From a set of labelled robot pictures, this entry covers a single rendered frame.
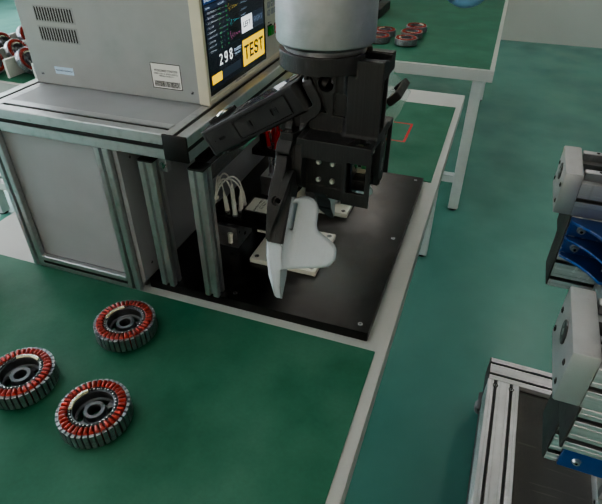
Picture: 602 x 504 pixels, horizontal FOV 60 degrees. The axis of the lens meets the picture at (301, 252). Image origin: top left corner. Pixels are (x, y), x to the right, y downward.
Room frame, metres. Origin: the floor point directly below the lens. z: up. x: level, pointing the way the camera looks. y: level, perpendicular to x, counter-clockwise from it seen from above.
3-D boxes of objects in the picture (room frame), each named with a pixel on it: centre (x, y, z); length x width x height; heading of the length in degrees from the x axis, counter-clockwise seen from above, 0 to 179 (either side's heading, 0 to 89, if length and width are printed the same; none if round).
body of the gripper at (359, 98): (0.41, -0.03, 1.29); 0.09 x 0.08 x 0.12; 69
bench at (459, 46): (3.36, -0.65, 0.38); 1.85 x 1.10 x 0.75; 160
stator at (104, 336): (0.71, 0.33, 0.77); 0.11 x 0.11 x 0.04
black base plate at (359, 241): (1.06, -0.01, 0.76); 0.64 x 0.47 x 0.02; 160
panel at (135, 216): (1.14, 0.21, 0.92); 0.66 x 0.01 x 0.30; 160
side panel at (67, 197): (0.89, 0.46, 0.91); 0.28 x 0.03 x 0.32; 70
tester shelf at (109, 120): (1.17, 0.28, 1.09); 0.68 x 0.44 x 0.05; 160
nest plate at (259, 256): (0.94, 0.02, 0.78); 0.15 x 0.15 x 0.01; 70
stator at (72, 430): (0.51, 0.32, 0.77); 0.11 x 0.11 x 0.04
